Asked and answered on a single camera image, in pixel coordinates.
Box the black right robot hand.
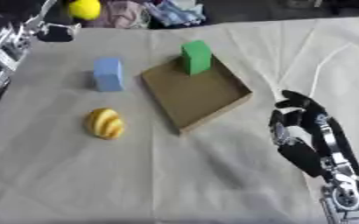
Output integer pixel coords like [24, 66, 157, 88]
[266, 89, 359, 182]

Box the yellow striped toy bread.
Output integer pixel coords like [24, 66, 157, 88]
[82, 108, 128, 141]

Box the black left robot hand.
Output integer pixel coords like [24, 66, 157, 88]
[25, 0, 83, 43]

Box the pile of clothes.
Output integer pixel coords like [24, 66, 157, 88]
[88, 0, 209, 30]

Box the tan cardboard box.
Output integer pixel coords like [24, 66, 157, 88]
[137, 53, 255, 136]

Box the blue rectangular block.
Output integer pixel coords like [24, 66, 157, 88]
[92, 57, 126, 93]

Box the yellow round toy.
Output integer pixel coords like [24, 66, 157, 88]
[66, 0, 103, 21]

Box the green rectangular block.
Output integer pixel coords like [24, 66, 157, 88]
[179, 39, 215, 77]

